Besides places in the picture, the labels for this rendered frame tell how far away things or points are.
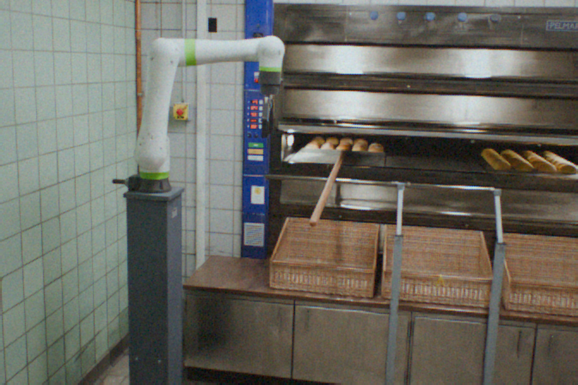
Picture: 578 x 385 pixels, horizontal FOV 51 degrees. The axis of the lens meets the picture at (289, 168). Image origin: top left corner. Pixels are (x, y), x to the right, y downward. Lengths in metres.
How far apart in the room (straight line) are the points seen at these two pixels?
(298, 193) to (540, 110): 1.44
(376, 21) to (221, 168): 1.25
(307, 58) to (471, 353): 1.81
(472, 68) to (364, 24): 0.65
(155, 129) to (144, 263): 0.62
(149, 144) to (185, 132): 1.28
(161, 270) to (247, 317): 0.77
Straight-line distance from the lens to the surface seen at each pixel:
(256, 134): 3.57
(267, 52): 2.47
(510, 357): 3.34
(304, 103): 3.53
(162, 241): 2.66
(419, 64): 3.49
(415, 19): 3.51
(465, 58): 3.52
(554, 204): 3.69
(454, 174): 3.56
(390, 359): 3.24
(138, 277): 2.75
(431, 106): 3.51
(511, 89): 3.55
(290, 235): 3.62
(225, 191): 3.70
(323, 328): 3.26
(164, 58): 2.42
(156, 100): 2.44
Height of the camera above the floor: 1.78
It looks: 10 degrees down
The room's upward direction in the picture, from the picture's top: 2 degrees clockwise
